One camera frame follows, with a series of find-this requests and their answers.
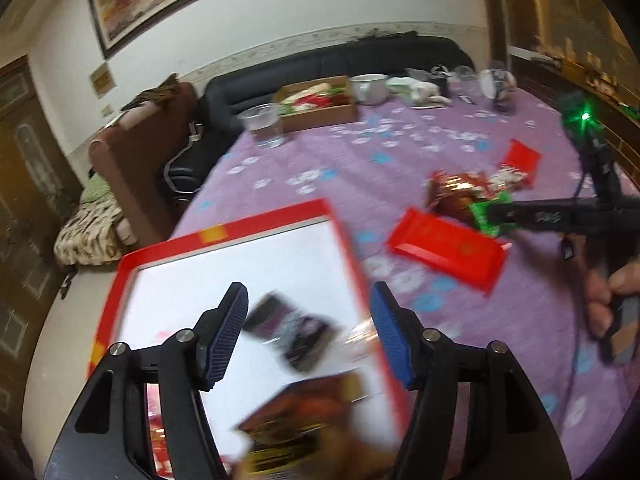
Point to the brown armchair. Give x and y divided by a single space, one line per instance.
145 160

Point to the dark purple snack packet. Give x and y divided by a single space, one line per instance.
295 330

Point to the plain red snack packet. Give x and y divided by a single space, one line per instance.
522 160

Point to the pile of assorted packets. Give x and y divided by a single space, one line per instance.
312 100

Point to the brown yellow snack packet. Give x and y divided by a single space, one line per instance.
295 410

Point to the brown cardboard box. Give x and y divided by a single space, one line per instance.
320 115

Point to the golden wall plaque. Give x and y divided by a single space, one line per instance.
100 80

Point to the black device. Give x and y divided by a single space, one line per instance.
441 80

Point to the clear glass bowl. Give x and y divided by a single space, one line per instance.
462 74

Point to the flat red packet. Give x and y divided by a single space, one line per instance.
445 250

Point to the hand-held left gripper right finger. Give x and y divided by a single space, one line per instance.
395 340

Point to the grey phone stand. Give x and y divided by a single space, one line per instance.
502 95

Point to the brown glossy snack packet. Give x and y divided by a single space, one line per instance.
452 190

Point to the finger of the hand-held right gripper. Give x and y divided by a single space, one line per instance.
502 215

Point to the purple floral tablecloth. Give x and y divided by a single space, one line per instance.
350 170

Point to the black leather sofa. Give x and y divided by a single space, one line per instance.
320 70

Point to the clear plastic cup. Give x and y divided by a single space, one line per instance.
262 122

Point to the brown wooden door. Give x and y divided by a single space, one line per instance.
25 185

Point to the red box with white inside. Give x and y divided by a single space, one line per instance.
225 270

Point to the brown patterned cloth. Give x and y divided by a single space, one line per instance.
157 92

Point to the person's right hand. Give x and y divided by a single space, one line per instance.
597 305

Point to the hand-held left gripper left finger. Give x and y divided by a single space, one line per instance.
225 340

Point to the leaf patterned blanket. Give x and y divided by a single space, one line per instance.
87 230

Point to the dark wooden cabinet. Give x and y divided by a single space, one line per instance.
565 35

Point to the green snack packet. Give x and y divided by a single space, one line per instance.
480 216

